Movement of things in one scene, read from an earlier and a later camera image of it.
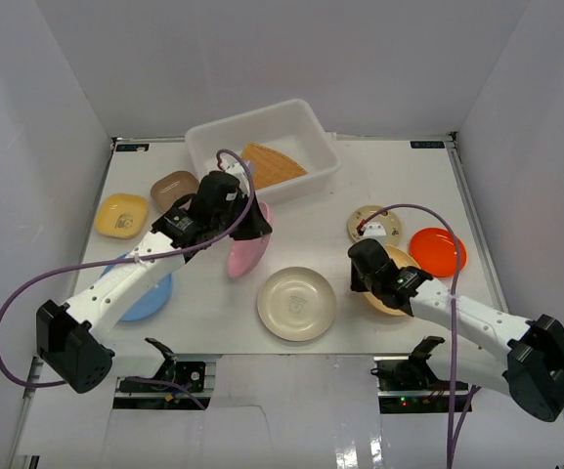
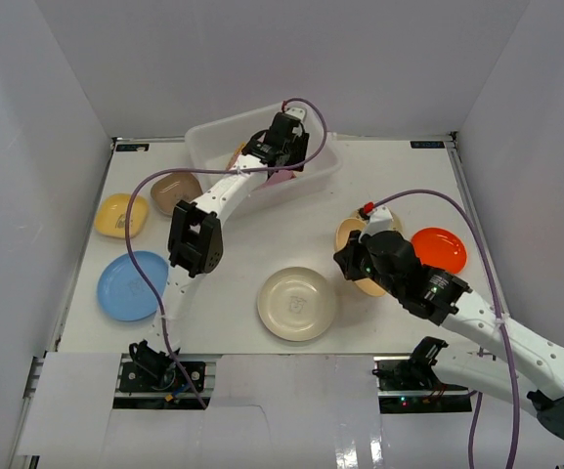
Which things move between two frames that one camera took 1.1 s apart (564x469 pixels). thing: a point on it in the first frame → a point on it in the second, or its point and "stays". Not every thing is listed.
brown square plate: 172,188 stays
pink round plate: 245,253 → 280,176
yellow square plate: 120,216 stays
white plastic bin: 291,128 stays
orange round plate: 436,252 stays
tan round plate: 402,258 → 368,286
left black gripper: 254,225 → 293,150
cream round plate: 296,303 stays
